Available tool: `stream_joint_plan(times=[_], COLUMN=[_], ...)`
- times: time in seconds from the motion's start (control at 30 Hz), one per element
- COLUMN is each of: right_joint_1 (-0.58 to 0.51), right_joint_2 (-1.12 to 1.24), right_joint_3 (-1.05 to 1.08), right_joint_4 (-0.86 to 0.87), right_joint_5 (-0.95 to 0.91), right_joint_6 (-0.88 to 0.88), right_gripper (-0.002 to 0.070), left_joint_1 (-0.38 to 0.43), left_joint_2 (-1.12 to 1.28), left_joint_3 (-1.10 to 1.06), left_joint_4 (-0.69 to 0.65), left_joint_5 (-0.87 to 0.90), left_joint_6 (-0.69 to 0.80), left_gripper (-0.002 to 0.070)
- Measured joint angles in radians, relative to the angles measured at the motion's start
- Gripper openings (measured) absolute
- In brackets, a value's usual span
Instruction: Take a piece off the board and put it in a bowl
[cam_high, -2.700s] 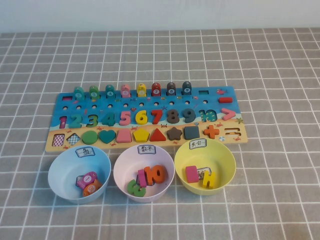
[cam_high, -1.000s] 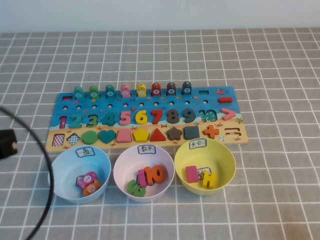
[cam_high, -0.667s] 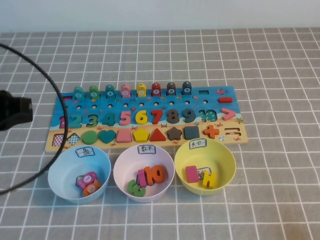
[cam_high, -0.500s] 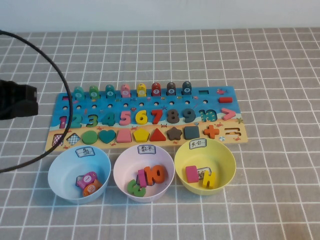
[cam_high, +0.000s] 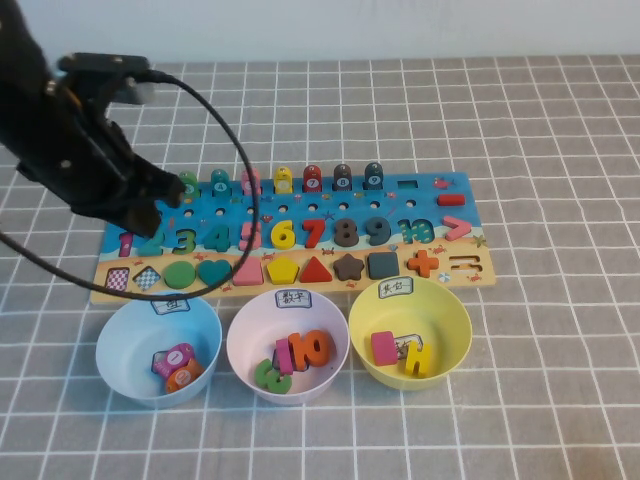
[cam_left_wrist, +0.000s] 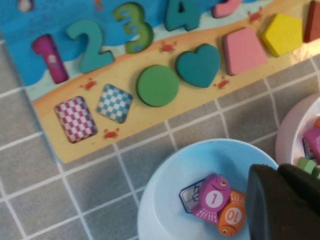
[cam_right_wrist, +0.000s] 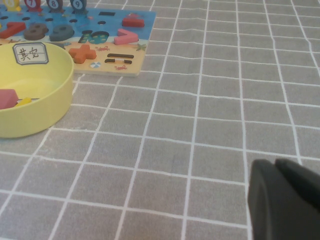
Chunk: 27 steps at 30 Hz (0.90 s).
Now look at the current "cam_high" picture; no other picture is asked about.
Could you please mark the yellow fish piece number 6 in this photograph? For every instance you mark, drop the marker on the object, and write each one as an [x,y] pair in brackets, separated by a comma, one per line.
[283,182]

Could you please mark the red wooden triangle piece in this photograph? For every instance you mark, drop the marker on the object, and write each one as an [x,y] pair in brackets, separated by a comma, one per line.
[315,274]

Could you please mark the red fish piece number 7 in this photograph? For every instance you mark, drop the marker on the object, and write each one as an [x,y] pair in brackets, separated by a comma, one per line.
[313,180]

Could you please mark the magenta wooden number 1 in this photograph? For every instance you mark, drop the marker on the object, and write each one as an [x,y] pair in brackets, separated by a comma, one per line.
[285,357]

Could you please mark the wooden number shape puzzle board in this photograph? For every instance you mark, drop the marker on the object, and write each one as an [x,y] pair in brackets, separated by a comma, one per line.
[425,210]

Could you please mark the pink wooden greater-than sign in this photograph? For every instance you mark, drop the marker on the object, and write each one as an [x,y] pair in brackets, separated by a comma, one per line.
[462,228]

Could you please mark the magenta fish piece number 1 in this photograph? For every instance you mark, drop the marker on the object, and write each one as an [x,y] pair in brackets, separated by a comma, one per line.
[175,357]

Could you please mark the white paper label 鱼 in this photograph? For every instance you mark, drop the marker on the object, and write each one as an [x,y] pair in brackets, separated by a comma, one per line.
[172,306]

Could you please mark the orange fish piece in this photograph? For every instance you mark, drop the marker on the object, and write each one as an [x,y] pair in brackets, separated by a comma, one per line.
[182,377]

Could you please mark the teal wooden number 4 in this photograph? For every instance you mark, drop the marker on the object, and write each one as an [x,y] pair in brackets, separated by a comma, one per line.
[220,241]

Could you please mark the yellow wooden equals sign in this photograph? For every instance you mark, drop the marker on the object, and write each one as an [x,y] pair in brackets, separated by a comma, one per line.
[415,359]

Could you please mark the orange wooden plus sign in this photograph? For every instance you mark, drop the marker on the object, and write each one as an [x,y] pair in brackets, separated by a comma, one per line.
[422,263]

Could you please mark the pink wooden rectangle piece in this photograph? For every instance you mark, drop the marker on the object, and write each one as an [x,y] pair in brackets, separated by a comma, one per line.
[384,348]

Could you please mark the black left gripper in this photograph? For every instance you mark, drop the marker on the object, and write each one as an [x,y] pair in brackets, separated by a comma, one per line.
[85,170]

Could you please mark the grey grid tablecloth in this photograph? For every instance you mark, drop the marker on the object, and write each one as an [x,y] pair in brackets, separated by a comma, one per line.
[525,125]

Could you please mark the pink fish piece number 5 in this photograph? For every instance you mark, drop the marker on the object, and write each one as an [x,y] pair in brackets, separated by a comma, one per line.
[248,182]

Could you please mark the pink wooden trapezoid piece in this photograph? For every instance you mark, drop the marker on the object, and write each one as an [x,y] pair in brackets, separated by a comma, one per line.
[248,274]

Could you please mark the yellow plastic bowl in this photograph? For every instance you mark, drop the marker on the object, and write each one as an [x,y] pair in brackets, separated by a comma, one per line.
[440,320]

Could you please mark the brown fish piece number 8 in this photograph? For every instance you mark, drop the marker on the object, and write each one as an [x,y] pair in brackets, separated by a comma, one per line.
[342,177]

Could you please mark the yellow wooden number 6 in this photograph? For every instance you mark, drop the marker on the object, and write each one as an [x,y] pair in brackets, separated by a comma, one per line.
[276,235]

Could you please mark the teal fish piece number 4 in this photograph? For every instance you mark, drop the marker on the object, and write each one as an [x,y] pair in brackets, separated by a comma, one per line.
[220,182]

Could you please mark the light blue plastic bowl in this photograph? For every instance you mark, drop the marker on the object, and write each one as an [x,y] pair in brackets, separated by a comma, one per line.
[130,350]

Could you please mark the orange wooden number 10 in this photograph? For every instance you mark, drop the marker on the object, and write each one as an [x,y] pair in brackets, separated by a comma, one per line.
[300,350]

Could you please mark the light pink plastic bowl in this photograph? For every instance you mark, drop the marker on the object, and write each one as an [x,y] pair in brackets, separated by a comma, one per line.
[250,325]

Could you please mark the brown wooden number 8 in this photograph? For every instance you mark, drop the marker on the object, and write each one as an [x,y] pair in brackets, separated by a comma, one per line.
[345,231]

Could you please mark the yellow wooden pentagon piece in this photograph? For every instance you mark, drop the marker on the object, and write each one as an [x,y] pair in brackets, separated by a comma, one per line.
[282,271]

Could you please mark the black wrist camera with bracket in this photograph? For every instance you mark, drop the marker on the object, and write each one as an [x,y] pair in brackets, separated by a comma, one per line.
[100,62]

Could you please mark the navy fish piece number 9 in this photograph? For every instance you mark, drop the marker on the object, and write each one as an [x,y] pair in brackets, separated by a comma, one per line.
[373,176]

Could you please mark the white paper label 数字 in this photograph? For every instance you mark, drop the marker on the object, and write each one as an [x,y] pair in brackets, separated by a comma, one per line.
[293,298]

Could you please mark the white paper label 其它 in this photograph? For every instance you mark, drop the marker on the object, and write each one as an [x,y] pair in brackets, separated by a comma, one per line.
[396,287]

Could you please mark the teal wooden number 2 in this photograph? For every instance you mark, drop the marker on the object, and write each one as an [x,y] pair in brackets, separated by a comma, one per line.
[155,246]

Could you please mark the green wooden number 3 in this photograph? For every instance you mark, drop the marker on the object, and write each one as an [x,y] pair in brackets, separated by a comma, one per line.
[262,375]

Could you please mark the navy wooden number 9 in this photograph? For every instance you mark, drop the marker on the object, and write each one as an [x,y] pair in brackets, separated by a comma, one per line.
[384,230]

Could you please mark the teal wooden heart piece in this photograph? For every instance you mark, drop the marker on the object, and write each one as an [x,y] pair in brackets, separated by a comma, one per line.
[214,272]

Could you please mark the green fish piece number 3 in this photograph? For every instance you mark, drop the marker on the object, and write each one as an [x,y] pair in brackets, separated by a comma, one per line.
[190,181]

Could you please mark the green wooden circle piece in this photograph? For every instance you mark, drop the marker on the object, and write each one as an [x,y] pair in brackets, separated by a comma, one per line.
[180,275]

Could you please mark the red wooden number 7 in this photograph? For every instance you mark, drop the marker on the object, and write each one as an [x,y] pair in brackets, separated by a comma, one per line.
[316,232]

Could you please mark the pink wooden number 5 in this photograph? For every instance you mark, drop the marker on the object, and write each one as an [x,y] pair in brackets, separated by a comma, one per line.
[245,244]

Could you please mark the red wooden minus sign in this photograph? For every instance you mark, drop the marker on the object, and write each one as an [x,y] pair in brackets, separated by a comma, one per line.
[451,200]

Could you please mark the dark grey wooden square piece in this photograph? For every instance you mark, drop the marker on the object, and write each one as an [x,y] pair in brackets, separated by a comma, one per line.
[383,265]

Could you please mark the brown wooden star piece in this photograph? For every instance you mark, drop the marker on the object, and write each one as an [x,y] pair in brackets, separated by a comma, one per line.
[348,267]

